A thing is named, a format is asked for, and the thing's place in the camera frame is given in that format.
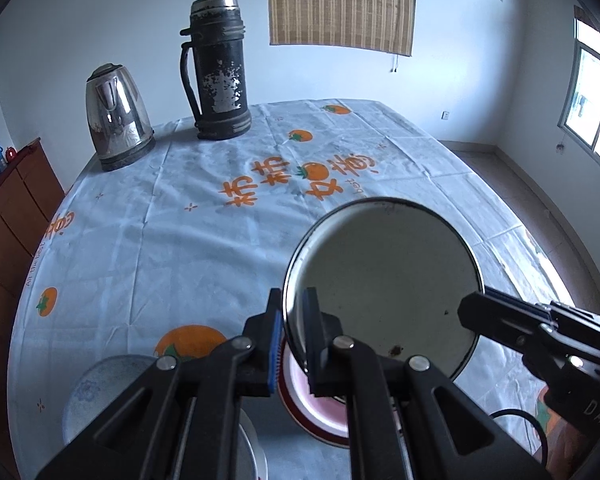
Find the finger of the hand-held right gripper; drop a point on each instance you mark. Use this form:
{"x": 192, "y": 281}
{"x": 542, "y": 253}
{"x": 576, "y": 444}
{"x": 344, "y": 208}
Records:
{"x": 495, "y": 317}
{"x": 517, "y": 297}

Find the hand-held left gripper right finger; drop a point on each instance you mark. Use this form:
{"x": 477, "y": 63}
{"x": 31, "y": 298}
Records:
{"x": 311, "y": 332}

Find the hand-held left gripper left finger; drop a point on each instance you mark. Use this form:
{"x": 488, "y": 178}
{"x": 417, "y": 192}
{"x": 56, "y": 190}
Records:
{"x": 275, "y": 350}

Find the red plastic bowl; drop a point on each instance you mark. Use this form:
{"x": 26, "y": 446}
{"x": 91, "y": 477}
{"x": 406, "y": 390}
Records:
{"x": 320, "y": 410}

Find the white plate red floral rim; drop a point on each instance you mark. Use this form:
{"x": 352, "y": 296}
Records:
{"x": 254, "y": 450}

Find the blue patterned white plate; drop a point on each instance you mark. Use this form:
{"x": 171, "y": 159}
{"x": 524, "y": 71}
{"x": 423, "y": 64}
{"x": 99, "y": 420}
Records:
{"x": 95, "y": 395}

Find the persimmon print tablecloth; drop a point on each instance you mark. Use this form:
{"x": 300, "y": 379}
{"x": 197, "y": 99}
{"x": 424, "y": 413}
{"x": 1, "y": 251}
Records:
{"x": 180, "y": 240}

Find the worn black thermos flask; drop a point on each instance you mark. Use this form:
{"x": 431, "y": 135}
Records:
{"x": 220, "y": 75}

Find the stainless steel electric kettle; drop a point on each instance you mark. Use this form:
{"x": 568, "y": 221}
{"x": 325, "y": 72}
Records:
{"x": 117, "y": 120}

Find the brown wooden sideboard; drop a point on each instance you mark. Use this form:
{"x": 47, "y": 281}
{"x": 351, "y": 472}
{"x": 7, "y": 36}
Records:
{"x": 10, "y": 240}

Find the bamboo window blind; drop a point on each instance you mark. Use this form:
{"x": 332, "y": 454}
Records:
{"x": 340, "y": 5}

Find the small red jar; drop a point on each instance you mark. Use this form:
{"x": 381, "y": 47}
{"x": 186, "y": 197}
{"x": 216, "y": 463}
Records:
{"x": 11, "y": 153}

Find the window with grey frame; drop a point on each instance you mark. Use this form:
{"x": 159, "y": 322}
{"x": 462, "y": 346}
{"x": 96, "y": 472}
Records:
{"x": 592, "y": 95}

